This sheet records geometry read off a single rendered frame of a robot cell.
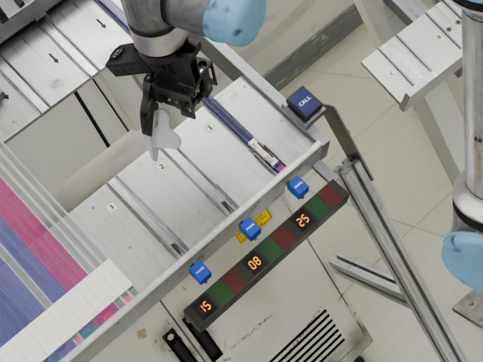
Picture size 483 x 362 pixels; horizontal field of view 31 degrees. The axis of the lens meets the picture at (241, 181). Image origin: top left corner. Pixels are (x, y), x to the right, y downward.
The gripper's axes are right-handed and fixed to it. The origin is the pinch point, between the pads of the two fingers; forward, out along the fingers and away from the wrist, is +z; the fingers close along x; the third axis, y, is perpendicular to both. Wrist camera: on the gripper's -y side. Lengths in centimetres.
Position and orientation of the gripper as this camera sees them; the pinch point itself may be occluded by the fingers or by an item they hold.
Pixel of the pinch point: (175, 123)
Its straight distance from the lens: 135.4
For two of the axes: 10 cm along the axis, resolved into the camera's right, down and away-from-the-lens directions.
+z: 1.2, 5.5, 8.2
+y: 8.9, 3.1, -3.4
